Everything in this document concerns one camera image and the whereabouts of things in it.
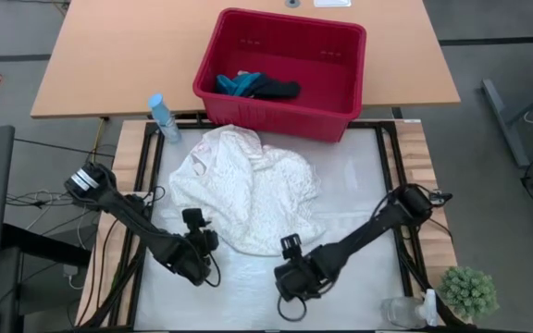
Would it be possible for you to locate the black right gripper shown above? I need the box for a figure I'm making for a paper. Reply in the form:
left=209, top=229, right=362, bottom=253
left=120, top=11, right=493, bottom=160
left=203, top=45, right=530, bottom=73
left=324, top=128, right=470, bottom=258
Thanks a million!
left=274, top=233, right=323, bottom=302

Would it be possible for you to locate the white lace shirt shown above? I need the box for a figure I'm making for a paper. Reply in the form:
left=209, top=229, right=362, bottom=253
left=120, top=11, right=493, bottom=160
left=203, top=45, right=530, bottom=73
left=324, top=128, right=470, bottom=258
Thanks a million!
left=167, top=123, right=327, bottom=258

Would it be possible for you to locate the red plastic laundry bin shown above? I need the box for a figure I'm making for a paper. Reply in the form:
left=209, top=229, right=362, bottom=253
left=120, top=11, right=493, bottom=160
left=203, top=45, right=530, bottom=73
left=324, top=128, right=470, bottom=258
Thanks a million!
left=192, top=7, right=368, bottom=143

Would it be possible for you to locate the clear spray bottle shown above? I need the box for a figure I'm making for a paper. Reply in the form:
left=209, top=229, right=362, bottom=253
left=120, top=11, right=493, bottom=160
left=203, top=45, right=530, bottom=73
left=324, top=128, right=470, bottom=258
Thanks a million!
left=379, top=288, right=447, bottom=330

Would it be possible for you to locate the blue-capped clear water bottle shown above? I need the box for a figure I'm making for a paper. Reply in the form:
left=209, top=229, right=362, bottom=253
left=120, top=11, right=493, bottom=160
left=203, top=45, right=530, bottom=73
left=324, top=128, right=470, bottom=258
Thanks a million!
left=147, top=93, right=183, bottom=145

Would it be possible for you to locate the white power adapter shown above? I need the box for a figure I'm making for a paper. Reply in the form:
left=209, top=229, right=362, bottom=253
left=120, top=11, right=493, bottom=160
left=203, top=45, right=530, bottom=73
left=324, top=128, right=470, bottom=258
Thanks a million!
left=61, top=263, right=84, bottom=291

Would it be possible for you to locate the teal garment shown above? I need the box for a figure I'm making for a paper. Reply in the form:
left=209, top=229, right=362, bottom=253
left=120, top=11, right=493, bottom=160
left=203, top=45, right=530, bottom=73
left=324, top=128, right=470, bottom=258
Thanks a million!
left=214, top=71, right=264, bottom=99

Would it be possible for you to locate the black furniture base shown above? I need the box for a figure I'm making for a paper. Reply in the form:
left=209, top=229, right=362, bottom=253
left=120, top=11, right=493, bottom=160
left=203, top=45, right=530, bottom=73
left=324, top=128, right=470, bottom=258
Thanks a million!
left=0, top=223, right=93, bottom=333

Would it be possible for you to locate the black garment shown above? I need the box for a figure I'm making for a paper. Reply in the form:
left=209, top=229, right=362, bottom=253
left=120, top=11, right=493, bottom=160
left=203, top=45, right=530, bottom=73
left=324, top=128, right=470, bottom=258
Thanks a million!
left=246, top=73, right=303, bottom=101

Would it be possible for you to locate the small green potted plant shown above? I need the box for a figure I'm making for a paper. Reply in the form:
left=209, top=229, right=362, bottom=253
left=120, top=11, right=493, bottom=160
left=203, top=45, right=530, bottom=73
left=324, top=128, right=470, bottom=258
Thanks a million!
left=437, top=265, right=501, bottom=324

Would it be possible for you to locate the light brown wooden desk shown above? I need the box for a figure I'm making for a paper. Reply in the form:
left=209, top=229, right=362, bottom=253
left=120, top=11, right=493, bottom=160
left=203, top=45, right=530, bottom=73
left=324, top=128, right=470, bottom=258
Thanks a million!
left=30, top=0, right=462, bottom=120

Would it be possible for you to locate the grey metal desk leg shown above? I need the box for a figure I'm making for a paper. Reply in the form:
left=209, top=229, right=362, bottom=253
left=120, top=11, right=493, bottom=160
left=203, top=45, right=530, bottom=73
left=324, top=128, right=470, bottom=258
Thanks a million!
left=480, top=77, right=533, bottom=169

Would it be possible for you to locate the black left camera cable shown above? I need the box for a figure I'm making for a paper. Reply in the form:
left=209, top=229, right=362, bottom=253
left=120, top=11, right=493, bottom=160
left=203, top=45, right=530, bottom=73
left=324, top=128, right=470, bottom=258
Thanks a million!
left=203, top=252, right=223, bottom=289

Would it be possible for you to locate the black camera cable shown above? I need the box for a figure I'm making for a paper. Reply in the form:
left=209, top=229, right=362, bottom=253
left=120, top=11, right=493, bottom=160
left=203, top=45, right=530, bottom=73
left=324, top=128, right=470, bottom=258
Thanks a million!
left=203, top=252, right=223, bottom=289
left=276, top=295, right=309, bottom=324

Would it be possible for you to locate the black right camera cable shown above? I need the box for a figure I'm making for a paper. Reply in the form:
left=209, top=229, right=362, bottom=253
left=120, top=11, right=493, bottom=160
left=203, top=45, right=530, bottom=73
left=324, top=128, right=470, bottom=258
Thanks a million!
left=276, top=295, right=309, bottom=324

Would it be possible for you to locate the yellow cable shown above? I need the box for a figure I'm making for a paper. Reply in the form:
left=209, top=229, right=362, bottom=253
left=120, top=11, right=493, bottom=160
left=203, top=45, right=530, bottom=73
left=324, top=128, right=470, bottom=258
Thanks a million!
left=90, top=117, right=109, bottom=182

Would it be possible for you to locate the black aluminium table frame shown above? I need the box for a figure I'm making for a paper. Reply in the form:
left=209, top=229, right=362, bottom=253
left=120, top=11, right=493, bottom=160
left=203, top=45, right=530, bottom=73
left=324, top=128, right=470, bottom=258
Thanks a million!
left=74, top=118, right=480, bottom=333

